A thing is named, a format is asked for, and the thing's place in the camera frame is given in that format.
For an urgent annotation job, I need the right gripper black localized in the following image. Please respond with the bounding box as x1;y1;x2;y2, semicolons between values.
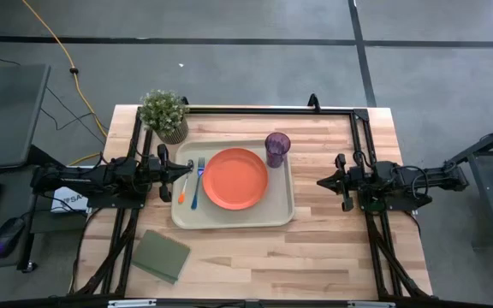
317;152;368;213

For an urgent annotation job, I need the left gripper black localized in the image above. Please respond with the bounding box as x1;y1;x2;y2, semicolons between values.
143;143;195;203

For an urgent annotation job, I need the orange-handled metal spoon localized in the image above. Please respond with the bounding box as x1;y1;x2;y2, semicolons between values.
177;159;195;204

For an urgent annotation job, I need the blue-handled fork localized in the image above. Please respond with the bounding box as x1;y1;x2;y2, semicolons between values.
190;157;206;211

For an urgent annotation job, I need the orange plate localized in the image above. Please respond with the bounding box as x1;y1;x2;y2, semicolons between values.
202;147;270;211

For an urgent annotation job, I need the purple plastic cup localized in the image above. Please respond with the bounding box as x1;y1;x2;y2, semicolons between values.
264;131;293;169

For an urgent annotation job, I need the beige plastic tray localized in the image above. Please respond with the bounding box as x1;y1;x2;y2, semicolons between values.
170;139;296;230

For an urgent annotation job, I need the potted plant in ribbed pot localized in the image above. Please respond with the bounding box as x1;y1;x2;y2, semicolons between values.
138;88;190;145

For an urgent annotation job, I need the green folded napkin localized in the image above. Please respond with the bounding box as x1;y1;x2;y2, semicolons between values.
129;229;192;285

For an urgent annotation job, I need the white cardboard box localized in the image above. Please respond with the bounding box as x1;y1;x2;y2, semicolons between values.
50;184;92;215

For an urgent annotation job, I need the dark low desk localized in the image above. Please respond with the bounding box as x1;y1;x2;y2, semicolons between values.
0;164;89;271

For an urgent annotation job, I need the caster wheel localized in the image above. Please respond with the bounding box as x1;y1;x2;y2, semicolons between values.
16;260;39;274

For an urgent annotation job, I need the grey desk top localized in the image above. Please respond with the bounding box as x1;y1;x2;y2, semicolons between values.
0;63;52;172

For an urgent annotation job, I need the black computer mouse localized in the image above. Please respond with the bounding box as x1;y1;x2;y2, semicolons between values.
0;216;27;259

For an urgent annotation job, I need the black aluminium table frame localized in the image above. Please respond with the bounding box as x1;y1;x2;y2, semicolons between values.
68;106;434;300

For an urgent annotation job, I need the silver metal bracket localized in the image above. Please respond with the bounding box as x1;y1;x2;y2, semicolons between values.
347;300;396;308
107;299;158;308

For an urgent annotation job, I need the yellow cable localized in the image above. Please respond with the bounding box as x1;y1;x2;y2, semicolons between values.
21;0;109;166

